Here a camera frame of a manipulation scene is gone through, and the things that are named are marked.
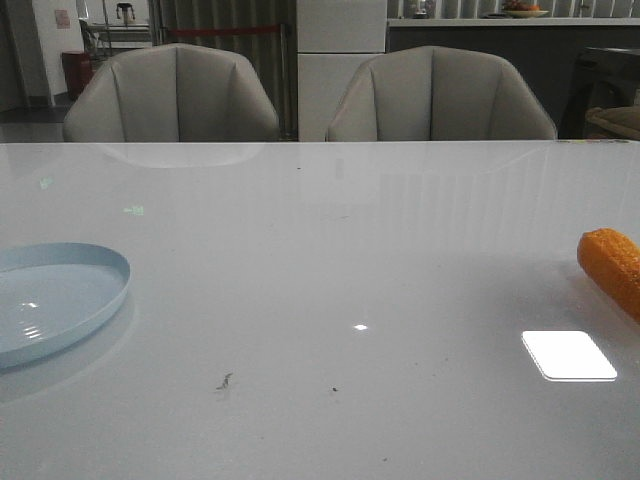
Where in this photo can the red barrier belt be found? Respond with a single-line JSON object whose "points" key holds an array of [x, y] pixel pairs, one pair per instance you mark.
{"points": [[238, 31]]}

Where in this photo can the left beige upholstered chair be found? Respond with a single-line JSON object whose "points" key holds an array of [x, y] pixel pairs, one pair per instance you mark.
{"points": [[173, 93]]}

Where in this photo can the right beige upholstered chair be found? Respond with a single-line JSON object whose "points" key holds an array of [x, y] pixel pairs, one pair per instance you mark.
{"points": [[435, 93]]}

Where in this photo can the grey counter with white top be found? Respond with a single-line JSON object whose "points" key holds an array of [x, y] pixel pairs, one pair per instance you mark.
{"points": [[542, 49]]}

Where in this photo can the fruit bowl on counter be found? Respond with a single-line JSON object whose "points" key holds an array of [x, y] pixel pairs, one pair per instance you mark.
{"points": [[522, 9]]}

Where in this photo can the light blue round plate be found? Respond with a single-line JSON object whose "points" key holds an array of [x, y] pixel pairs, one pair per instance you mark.
{"points": [[54, 295]]}

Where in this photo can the orange plastic corn cob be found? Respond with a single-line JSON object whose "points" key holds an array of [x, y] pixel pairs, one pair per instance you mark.
{"points": [[611, 260]]}

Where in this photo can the dark armchair with cushion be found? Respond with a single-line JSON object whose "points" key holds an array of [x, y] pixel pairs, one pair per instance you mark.
{"points": [[601, 77]]}

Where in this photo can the white cabinet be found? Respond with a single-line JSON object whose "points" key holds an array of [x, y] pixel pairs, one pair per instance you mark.
{"points": [[333, 39]]}

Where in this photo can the beige upholstered chair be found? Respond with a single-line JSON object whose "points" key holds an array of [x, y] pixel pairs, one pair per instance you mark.
{"points": [[173, 93], [435, 93]]}

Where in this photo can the red trash bin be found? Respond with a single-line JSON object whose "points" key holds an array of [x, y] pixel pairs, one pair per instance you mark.
{"points": [[77, 70]]}

